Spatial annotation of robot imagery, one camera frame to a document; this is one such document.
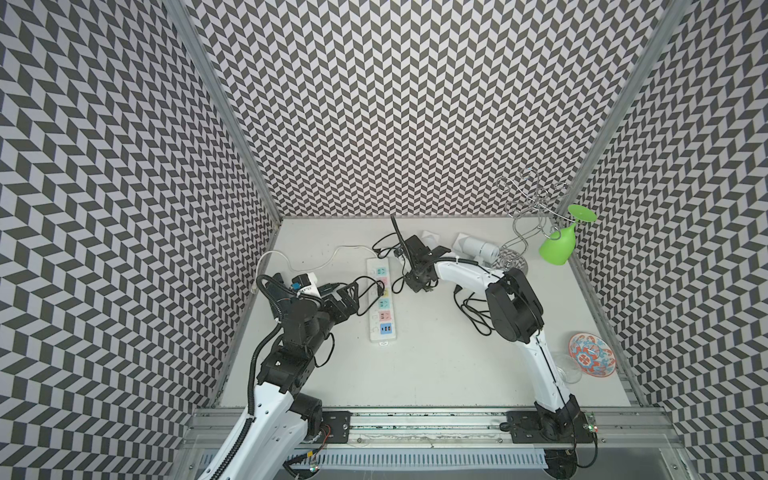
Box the white dryer black cable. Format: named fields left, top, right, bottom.
left=371, top=215, right=496, bottom=337

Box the black hair dryer cable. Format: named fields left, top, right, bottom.
left=257, top=274, right=386, bottom=368

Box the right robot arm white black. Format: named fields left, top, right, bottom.
left=398, top=235, right=581, bottom=442

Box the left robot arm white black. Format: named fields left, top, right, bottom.
left=200, top=274, right=361, bottom=479

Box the white power strip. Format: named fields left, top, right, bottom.
left=366, top=258, right=397, bottom=346

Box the white hair dryer right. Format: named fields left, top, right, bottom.
left=452, top=233, right=500, bottom=266

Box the green plastic wine glass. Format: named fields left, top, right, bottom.
left=539, top=204, right=598, bottom=266

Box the clear wine glass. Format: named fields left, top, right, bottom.
left=552, top=352, right=583, bottom=385

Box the patterned ceramic plate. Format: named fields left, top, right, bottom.
left=568, top=332, right=617, bottom=378

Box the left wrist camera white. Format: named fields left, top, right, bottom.
left=291, top=272, right=321, bottom=298

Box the white power strip cable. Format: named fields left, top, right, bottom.
left=251, top=244, right=370, bottom=294

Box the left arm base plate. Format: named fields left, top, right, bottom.
left=268, top=410, right=352, bottom=446

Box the silver wire glass rack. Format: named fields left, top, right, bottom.
left=493, top=168, right=572, bottom=273

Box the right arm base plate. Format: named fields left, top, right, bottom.
left=499, top=410, right=597, bottom=445

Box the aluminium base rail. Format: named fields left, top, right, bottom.
left=173, top=406, right=697, bottom=480

